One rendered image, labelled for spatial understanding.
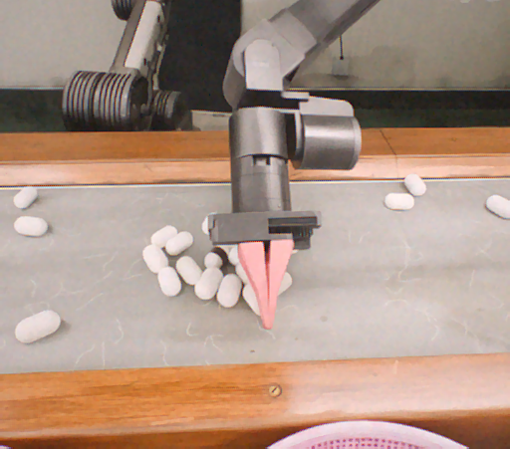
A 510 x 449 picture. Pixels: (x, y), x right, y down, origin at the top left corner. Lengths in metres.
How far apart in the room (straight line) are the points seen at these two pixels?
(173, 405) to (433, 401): 0.20
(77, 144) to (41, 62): 2.06
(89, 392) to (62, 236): 0.24
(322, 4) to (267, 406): 0.39
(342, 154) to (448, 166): 0.28
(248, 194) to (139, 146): 0.30
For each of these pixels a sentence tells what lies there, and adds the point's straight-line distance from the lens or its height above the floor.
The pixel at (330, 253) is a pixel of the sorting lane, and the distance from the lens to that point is 0.54.
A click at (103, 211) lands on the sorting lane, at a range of 0.62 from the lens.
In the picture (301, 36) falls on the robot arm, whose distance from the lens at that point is 0.50.
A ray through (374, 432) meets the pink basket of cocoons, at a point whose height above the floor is 0.77.
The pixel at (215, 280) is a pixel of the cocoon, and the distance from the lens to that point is 0.47.
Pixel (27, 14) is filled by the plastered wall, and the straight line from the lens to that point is 2.71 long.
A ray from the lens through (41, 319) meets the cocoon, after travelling 0.47.
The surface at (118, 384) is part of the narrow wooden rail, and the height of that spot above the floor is 0.76.
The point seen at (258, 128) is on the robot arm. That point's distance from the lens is 0.44.
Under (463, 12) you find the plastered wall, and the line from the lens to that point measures 2.75.
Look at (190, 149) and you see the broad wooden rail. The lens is 0.68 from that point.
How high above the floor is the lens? 1.09
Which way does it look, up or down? 35 degrees down
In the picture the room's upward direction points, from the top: 1 degrees clockwise
